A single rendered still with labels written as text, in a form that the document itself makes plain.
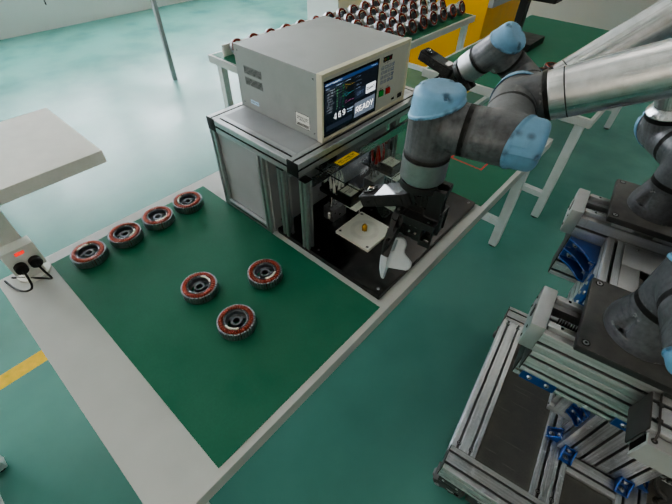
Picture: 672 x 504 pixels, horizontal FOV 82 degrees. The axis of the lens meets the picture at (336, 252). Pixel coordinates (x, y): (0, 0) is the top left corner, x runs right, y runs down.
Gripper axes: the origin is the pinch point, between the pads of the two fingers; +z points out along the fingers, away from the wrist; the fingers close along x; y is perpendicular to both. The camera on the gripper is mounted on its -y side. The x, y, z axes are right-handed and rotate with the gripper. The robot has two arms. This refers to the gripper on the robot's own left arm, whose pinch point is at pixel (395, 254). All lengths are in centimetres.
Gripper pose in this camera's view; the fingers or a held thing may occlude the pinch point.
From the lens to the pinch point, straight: 80.7
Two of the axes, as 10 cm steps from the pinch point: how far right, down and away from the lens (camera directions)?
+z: -0.1, 7.0, 7.1
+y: 8.3, 4.0, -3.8
